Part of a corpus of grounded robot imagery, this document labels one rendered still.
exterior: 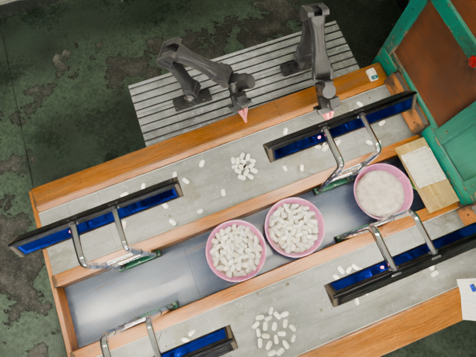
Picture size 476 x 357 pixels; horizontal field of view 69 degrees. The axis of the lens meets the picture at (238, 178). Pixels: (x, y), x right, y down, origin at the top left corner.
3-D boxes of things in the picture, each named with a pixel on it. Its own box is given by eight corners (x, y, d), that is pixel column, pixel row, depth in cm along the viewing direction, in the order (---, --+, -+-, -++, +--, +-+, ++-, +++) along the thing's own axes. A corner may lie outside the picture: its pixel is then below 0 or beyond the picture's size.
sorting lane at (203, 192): (40, 214, 163) (37, 213, 161) (387, 85, 177) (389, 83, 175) (55, 276, 155) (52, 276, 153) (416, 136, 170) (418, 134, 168)
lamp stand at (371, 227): (333, 236, 162) (365, 224, 119) (372, 221, 164) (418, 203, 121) (351, 276, 158) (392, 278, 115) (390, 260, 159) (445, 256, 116)
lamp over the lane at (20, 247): (18, 236, 128) (5, 234, 121) (178, 177, 133) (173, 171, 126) (22, 258, 126) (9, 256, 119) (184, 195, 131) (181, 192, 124)
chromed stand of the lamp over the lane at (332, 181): (298, 161, 172) (316, 124, 129) (335, 146, 174) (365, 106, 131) (314, 196, 168) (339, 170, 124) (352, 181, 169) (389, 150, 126)
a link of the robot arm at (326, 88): (340, 96, 147) (340, 67, 142) (320, 99, 147) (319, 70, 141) (331, 91, 157) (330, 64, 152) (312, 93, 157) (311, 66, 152)
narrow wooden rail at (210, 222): (63, 275, 162) (50, 276, 151) (410, 141, 176) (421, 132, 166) (66, 287, 160) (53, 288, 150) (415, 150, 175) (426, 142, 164)
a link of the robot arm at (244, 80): (257, 76, 151) (241, 59, 143) (252, 93, 149) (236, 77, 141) (237, 79, 159) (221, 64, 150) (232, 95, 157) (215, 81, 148)
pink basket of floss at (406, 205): (339, 207, 166) (345, 204, 157) (360, 160, 172) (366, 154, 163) (392, 232, 163) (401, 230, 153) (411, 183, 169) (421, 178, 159)
